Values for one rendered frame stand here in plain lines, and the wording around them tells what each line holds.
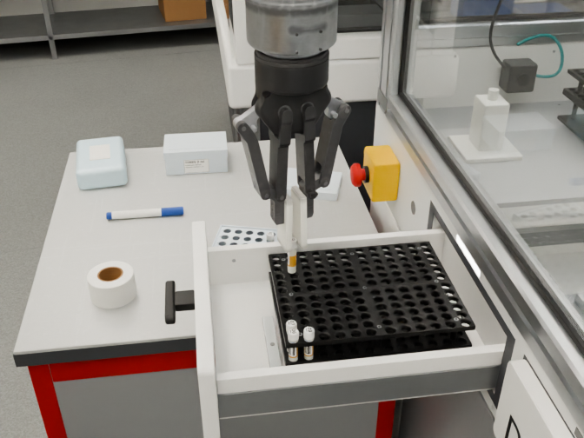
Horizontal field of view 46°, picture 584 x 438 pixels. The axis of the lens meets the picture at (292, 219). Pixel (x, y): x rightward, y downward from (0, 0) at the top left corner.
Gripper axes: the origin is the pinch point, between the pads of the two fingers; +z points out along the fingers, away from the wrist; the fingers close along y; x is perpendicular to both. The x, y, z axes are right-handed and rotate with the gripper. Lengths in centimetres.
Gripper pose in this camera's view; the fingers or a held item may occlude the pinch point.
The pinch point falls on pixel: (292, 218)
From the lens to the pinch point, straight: 79.3
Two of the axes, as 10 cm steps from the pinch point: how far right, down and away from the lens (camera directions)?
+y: 9.2, -2.1, 3.2
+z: 0.0, 8.4, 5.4
